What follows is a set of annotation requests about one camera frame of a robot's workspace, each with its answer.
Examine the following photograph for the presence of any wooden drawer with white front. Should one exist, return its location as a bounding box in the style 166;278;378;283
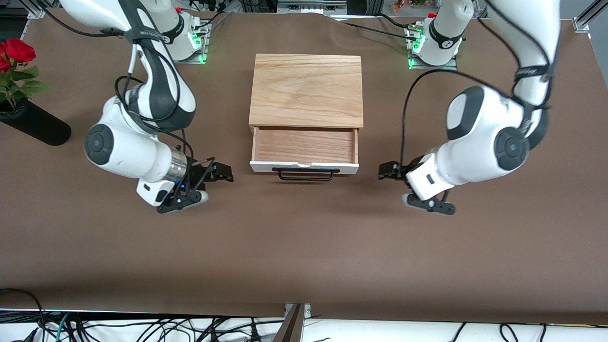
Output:
249;126;360;175

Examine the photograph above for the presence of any light wooden drawer cabinet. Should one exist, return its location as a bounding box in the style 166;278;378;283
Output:
248;53;364;131

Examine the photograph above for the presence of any brown table mat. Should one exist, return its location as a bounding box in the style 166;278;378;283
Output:
0;12;608;324

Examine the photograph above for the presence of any dark metal beam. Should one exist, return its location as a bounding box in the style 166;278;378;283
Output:
273;304;304;342

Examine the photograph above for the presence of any black cylindrical vase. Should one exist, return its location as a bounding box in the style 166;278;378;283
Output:
0;97;72;146

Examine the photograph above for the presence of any red artificial rose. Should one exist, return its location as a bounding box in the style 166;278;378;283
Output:
0;38;50;112

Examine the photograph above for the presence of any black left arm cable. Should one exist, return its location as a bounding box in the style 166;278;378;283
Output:
400;69;523;167

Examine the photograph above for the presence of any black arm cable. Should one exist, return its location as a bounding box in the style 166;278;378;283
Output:
40;0;195;162
400;69;523;167

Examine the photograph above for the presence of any black metal drawer handle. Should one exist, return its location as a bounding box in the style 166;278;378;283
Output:
272;167;341;182

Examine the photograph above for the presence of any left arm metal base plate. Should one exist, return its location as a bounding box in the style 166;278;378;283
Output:
406;24;459;71

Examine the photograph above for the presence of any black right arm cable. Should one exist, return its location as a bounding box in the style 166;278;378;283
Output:
40;0;195;162

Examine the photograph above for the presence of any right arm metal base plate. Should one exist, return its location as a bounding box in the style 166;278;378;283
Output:
180;13;212;65

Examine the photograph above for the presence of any black cable on mat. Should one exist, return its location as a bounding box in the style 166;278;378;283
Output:
340;13;414;41

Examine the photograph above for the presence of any teal floor cable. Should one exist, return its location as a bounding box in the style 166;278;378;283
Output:
55;313;71;342

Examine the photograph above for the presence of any looped black floor cable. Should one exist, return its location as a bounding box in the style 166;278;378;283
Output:
0;288;46;342

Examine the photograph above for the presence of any aluminium frame profile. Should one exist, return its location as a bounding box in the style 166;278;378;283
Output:
19;0;48;19
572;0;608;33

